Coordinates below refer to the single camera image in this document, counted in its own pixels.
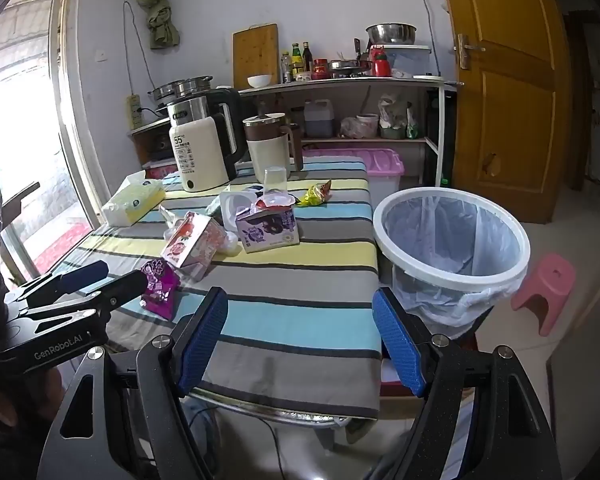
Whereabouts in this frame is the brown cream lidded jug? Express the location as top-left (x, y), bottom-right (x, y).
top-left (243, 112), bottom-right (305, 182)

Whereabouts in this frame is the white electric kettle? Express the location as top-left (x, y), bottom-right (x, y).
top-left (166, 87), bottom-right (253, 171)

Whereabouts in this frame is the pink plastic stool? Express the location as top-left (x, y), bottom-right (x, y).
top-left (511, 253), bottom-right (577, 337)

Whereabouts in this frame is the brown side table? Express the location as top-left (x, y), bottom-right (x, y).
top-left (127, 116), bottom-right (174, 169)

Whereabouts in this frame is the white kitchen shelf rack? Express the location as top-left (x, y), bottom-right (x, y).
top-left (237, 75), bottom-right (459, 189)

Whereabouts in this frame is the clear plastic lidded container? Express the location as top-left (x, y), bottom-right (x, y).
top-left (380, 44), bottom-right (433, 79)

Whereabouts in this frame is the yellow power strip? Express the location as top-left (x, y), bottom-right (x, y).
top-left (126, 93), bottom-right (144, 131)

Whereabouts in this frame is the black wall cable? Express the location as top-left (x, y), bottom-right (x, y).
top-left (412, 0), bottom-right (449, 77)
top-left (122, 0), bottom-right (157, 97)

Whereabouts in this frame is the hanging green cloth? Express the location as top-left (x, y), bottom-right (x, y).
top-left (136, 0), bottom-right (181, 51)

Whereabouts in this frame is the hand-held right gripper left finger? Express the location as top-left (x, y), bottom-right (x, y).
top-left (37, 287), bottom-right (229, 480)

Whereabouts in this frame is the red floor mat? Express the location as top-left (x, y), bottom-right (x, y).
top-left (32, 217), bottom-right (95, 273)

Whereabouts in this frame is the wooden door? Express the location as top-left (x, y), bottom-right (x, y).
top-left (437, 0), bottom-right (573, 225)

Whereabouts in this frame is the white sliding door frame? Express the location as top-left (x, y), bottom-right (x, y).
top-left (45, 0), bottom-right (108, 281)

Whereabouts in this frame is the dark oil jug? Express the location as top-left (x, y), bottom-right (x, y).
top-left (303, 99), bottom-right (335, 139)

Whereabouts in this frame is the clear plastic bin liner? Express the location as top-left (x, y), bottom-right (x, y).
top-left (384, 196), bottom-right (523, 341)

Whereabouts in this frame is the wooden cutting board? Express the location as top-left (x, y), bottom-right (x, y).
top-left (232, 23), bottom-right (280, 90)

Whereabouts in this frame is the white square plastic tub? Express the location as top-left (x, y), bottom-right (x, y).
top-left (205, 185), bottom-right (267, 228)

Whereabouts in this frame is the purple snack packet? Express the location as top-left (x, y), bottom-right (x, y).
top-left (139, 258), bottom-right (179, 321)

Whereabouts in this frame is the bundle of plastic bags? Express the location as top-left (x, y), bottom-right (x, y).
top-left (378, 93), bottom-right (422, 140)

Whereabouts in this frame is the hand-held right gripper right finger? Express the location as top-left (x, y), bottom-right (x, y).
top-left (372, 287), bottom-right (563, 480)

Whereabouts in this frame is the yellow snack wrapper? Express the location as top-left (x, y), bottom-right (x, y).
top-left (299, 180), bottom-right (334, 208)

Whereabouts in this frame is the steel pan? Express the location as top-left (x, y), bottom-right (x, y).
top-left (328, 59), bottom-right (374, 77)

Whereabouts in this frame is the steel mixing bowl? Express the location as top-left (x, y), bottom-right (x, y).
top-left (365, 23), bottom-right (417, 46)

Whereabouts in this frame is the brass door handle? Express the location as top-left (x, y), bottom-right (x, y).
top-left (454, 33), bottom-right (487, 70)

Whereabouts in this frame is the red plastic bottle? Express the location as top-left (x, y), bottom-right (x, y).
top-left (370, 46), bottom-right (391, 78)

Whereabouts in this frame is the clear plastic cup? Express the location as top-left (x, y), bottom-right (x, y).
top-left (263, 166), bottom-right (287, 196)

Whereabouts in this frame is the purple milk carton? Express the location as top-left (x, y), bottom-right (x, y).
top-left (235, 206), bottom-right (301, 254)

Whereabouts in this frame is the small white tub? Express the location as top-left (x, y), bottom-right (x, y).
top-left (356, 112), bottom-right (380, 139)

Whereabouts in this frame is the cream electric kettle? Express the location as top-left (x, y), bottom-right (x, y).
top-left (169, 115), bottom-right (238, 193)

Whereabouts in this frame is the steel pot with lid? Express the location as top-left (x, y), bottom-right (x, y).
top-left (147, 75), bottom-right (214, 101)

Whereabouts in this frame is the yellow white tissue box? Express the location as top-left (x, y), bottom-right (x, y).
top-left (102, 170), bottom-right (167, 227)

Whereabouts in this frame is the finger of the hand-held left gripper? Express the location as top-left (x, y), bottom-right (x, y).
top-left (17, 270), bottom-right (147, 321)
top-left (5, 260), bottom-right (110, 306)

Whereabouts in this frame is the pink drink carton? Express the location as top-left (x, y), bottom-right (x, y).
top-left (161, 211), bottom-right (227, 281)

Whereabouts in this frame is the pink lid storage box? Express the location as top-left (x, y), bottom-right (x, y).
top-left (302, 148), bottom-right (405, 206)

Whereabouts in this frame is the white round trash bin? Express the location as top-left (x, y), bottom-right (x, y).
top-left (372, 187), bottom-right (531, 341)

